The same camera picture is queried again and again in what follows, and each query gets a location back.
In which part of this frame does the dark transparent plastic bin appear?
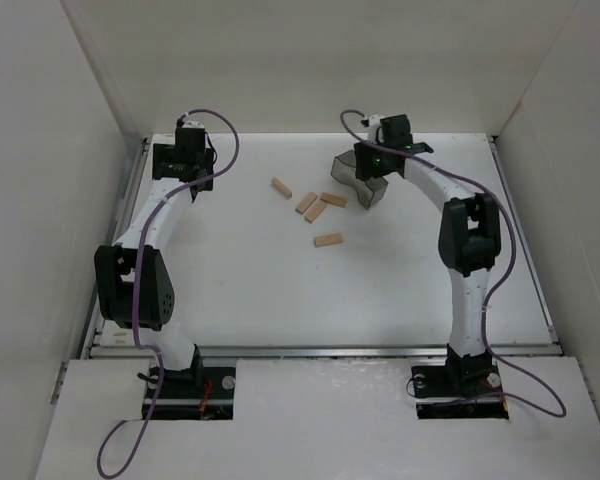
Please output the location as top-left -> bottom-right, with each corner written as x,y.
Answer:
330,150 -> 389,210

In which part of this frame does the wood block three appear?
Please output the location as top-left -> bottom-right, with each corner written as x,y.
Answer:
320,192 -> 348,208

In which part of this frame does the wood block one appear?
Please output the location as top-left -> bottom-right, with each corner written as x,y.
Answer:
271,178 -> 293,199

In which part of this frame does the wood block four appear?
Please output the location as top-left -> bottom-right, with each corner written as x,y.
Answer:
304,200 -> 328,224

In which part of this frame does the wood block two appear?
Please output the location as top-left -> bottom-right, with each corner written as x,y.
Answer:
295,192 -> 318,215

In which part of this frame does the wood block five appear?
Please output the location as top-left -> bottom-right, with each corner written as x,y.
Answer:
314,233 -> 344,248

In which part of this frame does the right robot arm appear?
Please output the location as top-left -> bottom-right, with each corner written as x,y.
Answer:
354,114 -> 501,399

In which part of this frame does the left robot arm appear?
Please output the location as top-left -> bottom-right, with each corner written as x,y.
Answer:
94,121 -> 216,387

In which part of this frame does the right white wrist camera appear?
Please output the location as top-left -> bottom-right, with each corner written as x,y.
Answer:
362,114 -> 385,144

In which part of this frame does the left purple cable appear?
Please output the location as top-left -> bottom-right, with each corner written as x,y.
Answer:
97,108 -> 241,479

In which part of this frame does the aluminium front rail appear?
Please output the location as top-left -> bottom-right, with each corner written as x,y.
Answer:
87,342 -> 564,360

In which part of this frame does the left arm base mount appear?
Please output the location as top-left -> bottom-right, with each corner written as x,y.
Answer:
150,366 -> 236,421

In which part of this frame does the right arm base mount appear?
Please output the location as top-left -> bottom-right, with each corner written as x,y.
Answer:
406,364 -> 509,420

